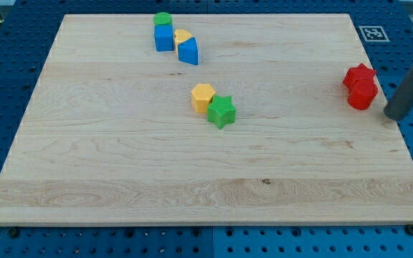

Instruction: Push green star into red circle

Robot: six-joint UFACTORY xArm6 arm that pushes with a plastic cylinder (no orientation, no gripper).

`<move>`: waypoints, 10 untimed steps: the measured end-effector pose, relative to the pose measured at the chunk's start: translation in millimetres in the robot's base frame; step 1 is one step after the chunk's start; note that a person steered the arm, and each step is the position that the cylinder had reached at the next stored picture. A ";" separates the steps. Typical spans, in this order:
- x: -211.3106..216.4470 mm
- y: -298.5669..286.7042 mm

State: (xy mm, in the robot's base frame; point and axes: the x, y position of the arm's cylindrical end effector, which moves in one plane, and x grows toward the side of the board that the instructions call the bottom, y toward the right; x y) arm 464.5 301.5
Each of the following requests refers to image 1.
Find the red cylinder block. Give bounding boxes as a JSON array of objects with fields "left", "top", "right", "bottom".
[{"left": 347, "top": 80, "right": 378, "bottom": 110}]

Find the green star block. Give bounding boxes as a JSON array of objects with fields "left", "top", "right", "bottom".
[{"left": 206, "top": 95, "right": 237, "bottom": 129}]

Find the yellow hexagon block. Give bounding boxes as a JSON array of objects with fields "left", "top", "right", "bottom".
[{"left": 191, "top": 83, "right": 216, "bottom": 113}]

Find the blue triangle block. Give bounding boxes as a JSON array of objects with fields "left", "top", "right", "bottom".
[{"left": 178, "top": 37, "right": 199, "bottom": 65}]

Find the yellow heart block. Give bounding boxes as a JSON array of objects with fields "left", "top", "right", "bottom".
[{"left": 174, "top": 29, "right": 193, "bottom": 54}]

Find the blue cube block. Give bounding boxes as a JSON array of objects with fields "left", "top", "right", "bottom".
[{"left": 154, "top": 25, "right": 174, "bottom": 52}]

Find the white fiducial marker tag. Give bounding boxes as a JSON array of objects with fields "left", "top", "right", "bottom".
[{"left": 359, "top": 25, "right": 389, "bottom": 42}]

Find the red star block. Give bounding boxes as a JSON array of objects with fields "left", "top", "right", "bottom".
[{"left": 343, "top": 63, "right": 377, "bottom": 92}]

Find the green cylinder block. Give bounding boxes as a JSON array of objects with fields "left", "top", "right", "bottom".
[{"left": 153, "top": 12, "right": 173, "bottom": 26}]

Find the wooden board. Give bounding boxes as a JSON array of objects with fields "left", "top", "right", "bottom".
[{"left": 0, "top": 14, "right": 413, "bottom": 226}]

